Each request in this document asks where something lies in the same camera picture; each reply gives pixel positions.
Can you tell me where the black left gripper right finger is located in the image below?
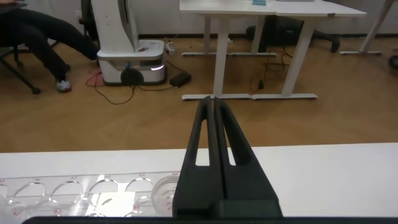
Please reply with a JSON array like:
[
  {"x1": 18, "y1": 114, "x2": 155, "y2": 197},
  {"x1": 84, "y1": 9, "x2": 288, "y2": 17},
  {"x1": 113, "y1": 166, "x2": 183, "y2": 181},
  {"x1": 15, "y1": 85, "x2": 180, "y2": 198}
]
[{"x1": 213, "y1": 96, "x2": 284, "y2": 218}]

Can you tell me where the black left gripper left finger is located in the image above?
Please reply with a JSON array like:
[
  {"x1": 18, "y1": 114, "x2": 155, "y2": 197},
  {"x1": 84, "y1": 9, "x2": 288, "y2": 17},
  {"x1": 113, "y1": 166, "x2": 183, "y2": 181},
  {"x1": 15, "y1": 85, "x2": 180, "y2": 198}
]
[{"x1": 172, "y1": 95, "x2": 225, "y2": 218}]

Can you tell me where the clear graduated plastic test tube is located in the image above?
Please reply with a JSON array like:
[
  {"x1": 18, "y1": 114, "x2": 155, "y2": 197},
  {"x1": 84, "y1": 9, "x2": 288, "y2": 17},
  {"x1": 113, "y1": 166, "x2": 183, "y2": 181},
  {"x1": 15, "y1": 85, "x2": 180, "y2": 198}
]
[{"x1": 150, "y1": 175, "x2": 181, "y2": 216}]

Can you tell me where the clear acrylic test tube rack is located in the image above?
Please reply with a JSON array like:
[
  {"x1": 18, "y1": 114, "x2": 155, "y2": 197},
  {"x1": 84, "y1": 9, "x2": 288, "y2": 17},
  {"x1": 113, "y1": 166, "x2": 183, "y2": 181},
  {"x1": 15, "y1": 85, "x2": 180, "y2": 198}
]
[{"x1": 0, "y1": 172, "x2": 181, "y2": 218}]

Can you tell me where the black power adapter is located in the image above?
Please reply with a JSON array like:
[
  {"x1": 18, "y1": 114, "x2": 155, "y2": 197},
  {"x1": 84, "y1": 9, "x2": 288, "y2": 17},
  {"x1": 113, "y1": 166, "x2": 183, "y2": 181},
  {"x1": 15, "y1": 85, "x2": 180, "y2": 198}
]
[{"x1": 169, "y1": 71, "x2": 193, "y2": 88}]

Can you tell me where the white power strip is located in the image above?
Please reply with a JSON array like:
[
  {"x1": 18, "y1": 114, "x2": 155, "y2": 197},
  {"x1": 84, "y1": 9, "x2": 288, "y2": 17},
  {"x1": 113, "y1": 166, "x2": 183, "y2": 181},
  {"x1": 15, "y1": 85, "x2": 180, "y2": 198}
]
[{"x1": 164, "y1": 41, "x2": 177, "y2": 57}]

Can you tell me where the white standing desk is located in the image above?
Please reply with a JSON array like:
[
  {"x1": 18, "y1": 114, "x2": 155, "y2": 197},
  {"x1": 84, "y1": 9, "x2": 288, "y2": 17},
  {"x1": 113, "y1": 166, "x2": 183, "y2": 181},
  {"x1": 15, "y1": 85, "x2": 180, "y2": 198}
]
[
  {"x1": 179, "y1": 0, "x2": 277, "y2": 101},
  {"x1": 251, "y1": 0, "x2": 368, "y2": 101}
]

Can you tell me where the long white lab desk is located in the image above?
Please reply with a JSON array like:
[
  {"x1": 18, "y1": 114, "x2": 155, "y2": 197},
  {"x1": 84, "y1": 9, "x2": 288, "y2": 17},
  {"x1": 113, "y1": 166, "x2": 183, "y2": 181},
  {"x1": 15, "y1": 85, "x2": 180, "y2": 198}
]
[{"x1": 339, "y1": 0, "x2": 396, "y2": 57}]

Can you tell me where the seated person in white t-shirt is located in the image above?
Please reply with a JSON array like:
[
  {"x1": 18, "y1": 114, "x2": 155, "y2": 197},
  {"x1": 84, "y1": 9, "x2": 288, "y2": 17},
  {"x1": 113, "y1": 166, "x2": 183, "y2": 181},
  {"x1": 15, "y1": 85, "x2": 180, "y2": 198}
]
[{"x1": 0, "y1": 7, "x2": 101, "y2": 93}]

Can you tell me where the black office chair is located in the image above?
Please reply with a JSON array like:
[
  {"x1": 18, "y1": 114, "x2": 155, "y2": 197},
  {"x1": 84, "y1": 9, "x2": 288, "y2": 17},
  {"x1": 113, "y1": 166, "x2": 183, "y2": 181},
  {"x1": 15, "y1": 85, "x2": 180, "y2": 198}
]
[{"x1": 0, "y1": 46, "x2": 43, "y2": 95}]

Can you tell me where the black under-desk cables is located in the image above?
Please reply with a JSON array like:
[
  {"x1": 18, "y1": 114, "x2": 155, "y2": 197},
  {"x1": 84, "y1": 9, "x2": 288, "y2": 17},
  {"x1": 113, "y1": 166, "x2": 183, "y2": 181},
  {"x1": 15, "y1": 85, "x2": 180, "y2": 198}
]
[{"x1": 248, "y1": 46, "x2": 295, "y2": 91}]

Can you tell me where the black floor cable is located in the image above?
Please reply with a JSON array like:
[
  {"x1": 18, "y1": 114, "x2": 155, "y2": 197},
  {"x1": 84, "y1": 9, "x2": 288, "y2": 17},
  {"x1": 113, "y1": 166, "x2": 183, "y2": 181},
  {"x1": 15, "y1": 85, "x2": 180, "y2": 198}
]
[{"x1": 93, "y1": 83, "x2": 175, "y2": 106}]

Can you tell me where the red floor cable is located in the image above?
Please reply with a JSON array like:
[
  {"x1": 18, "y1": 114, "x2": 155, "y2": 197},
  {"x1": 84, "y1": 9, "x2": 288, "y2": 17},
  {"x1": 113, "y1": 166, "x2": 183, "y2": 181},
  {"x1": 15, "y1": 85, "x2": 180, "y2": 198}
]
[{"x1": 85, "y1": 70, "x2": 105, "y2": 94}]

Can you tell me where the white pedestal robot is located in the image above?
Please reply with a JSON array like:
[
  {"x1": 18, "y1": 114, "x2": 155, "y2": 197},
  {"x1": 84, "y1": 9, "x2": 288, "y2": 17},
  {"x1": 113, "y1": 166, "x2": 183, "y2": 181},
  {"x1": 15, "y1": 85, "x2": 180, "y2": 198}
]
[{"x1": 90, "y1": 0, "x2": 169, "y2": 87}]

